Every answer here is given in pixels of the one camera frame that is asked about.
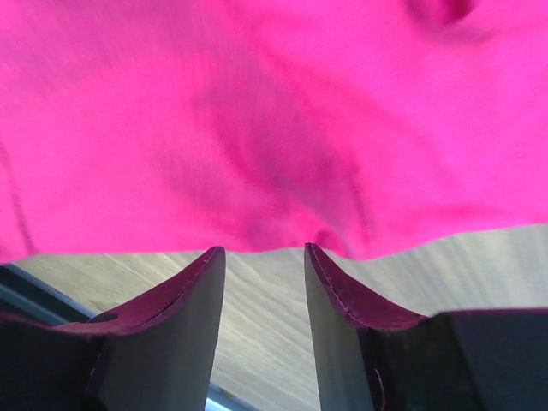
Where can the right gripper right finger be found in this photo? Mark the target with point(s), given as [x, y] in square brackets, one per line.
[371, 354]

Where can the pink t shirt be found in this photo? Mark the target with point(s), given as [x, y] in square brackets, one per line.
[366, 127]

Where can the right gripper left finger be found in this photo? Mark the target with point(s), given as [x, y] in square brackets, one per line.
[154, 352]

